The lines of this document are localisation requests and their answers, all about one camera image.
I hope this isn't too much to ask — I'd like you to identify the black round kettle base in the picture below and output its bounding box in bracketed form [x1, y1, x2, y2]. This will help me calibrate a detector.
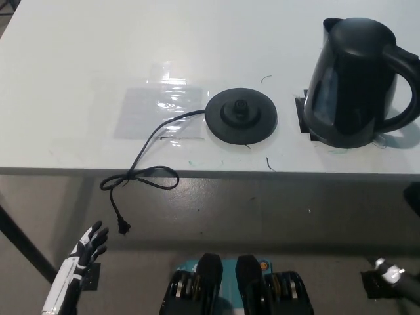
[205, 87, 280, 145]

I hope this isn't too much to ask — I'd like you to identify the clear tape sheet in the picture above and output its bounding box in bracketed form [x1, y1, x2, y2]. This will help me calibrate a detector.
[113, 58, 209, 140]

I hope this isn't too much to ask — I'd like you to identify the black electric kettle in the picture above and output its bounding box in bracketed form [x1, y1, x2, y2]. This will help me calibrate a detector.
[301, 16, 420, 149]

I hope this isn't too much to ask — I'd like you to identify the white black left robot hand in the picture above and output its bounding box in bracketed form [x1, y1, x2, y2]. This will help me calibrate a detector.
[41, 220, 110, 315]

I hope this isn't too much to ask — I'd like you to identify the black tape patch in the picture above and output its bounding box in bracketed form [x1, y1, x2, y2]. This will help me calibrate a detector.
[294, 89, 326, 142]

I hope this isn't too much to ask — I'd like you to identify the black power cord with plug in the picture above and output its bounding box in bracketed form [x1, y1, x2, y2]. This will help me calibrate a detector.
[99, 110, 208, 236]

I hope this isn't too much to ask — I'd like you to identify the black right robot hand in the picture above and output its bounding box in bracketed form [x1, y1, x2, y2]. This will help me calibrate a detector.
[373, 257, 420, 296]

